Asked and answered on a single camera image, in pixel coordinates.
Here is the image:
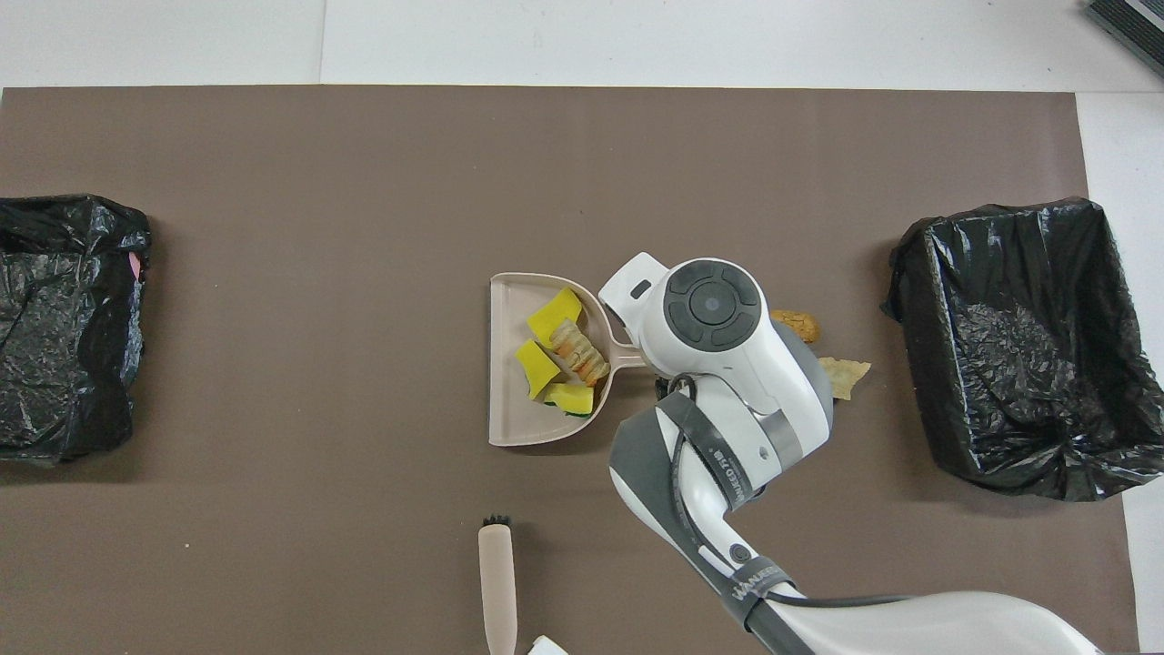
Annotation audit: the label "open bin with black liner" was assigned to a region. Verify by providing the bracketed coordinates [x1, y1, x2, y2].
[880, 196, 1164, 503]

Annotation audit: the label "large yellow sponge piece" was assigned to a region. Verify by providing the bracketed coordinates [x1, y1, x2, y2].
[527, 287, 585, 351]

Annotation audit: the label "pink plastic dustpan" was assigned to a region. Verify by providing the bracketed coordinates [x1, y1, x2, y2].
[488, 272, 648, 448]

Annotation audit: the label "pale crumpled cracker piece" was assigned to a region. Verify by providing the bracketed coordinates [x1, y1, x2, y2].
[818, 357, 872, 402]

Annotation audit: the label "pink hand brush black bristles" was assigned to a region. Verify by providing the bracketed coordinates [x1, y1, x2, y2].
[478, 515, 518, 655]

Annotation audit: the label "green and yellow sponge piece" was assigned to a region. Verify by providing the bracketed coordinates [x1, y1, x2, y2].
[543, 382, 597, 419]

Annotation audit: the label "dark ribbed device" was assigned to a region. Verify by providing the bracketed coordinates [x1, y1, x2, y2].
[1082, 0, 1164, 79]

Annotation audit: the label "small yellow sponge piece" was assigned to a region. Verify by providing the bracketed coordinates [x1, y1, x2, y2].
[515, 339, 565, 399]

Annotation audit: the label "bin covered by black bag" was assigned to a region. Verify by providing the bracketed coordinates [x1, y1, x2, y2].
[0, 194, 153, 466]

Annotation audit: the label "brown paper table mat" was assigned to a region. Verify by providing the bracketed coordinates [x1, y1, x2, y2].
[0, 86, 1143, 655]

